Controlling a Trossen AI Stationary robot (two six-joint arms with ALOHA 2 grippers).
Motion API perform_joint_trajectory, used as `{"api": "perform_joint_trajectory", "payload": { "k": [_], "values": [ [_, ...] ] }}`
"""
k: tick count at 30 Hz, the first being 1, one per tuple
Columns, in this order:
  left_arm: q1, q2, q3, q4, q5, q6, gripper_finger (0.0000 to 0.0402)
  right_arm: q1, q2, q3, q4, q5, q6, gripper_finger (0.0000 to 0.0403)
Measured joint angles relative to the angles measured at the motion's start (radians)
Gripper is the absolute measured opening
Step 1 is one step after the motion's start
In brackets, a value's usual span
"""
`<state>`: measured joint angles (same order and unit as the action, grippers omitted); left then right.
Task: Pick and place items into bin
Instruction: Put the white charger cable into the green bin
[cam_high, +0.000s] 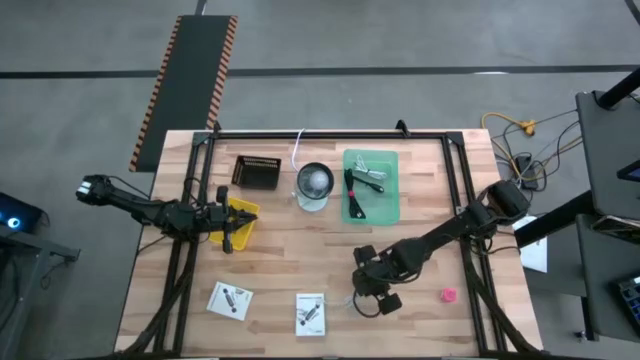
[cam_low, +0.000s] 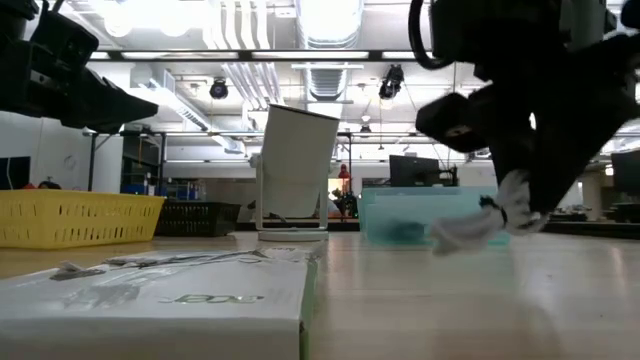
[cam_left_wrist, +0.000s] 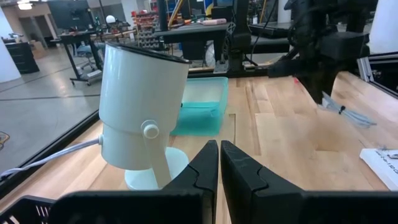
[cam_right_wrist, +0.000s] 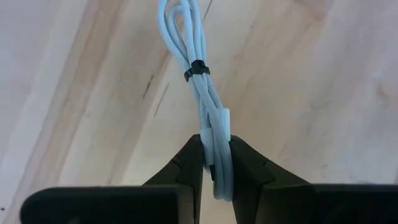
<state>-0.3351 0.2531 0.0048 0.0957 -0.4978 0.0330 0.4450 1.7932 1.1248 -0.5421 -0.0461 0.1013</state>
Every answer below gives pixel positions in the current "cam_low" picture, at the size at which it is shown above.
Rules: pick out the black ceiling spotlight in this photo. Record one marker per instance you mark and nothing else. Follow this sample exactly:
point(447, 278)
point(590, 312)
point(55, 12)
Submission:
point(218, 90)

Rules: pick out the white cylindrical projector on stand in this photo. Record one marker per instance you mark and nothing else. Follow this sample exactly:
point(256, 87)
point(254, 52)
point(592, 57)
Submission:
point(295, 165)

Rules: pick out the large dark monitor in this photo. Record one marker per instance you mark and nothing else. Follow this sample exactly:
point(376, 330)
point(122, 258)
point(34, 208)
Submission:
point(627, 175)

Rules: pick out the red lamp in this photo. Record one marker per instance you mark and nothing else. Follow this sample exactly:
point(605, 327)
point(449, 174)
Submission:
point(344, 172)

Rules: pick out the black overhead frame beam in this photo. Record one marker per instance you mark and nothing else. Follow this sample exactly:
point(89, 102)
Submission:
point(245, 55)

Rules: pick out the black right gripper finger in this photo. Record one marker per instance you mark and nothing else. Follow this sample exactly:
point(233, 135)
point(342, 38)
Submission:
point(555, 170)
point(512, 157)

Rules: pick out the black plastic slotted basket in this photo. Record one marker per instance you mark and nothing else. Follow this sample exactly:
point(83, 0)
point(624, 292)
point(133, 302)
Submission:
point(200, 220)

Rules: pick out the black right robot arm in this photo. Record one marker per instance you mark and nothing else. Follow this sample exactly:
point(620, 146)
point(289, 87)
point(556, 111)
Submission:
point(500, 25)

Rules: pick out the black computer monitor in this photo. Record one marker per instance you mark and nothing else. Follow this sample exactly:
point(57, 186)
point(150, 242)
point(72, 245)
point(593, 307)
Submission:
point(412, 172)

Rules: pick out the green potted plant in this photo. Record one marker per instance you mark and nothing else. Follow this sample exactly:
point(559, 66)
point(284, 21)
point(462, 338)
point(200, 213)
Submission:
point(347, 202)

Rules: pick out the translucent green plastic bin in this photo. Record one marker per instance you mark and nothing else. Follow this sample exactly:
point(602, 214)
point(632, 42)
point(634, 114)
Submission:
point(400, 215)

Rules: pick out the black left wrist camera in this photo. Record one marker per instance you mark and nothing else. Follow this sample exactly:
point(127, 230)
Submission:
point(65, 42)

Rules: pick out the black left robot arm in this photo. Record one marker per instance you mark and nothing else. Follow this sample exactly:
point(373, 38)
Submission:
point(15, 20)

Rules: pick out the black background rack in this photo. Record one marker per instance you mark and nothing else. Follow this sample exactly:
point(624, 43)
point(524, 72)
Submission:
point(91, 160)

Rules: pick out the white Acer manual booklet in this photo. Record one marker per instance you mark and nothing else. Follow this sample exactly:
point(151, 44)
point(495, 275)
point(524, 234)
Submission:
point(150, 310)

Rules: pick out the silver ceiling ventilation duct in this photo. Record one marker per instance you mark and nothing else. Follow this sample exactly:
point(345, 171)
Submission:
point(327, 30)

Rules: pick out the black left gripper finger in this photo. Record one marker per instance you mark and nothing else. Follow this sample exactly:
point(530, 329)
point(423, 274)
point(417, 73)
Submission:
point(120, 117)
point(110, 92)

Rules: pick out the person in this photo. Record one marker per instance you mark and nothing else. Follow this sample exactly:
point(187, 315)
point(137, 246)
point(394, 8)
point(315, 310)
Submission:
point(49, 185)

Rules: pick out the yellow plastic slotted basket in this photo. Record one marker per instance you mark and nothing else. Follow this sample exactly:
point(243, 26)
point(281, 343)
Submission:
point(75, 220)

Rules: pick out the black hanging ceiling camera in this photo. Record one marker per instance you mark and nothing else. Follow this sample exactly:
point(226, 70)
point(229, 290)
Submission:
point(391, 82)

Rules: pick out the dark wall screen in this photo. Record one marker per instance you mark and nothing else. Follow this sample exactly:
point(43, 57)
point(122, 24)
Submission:
point(15, 172)

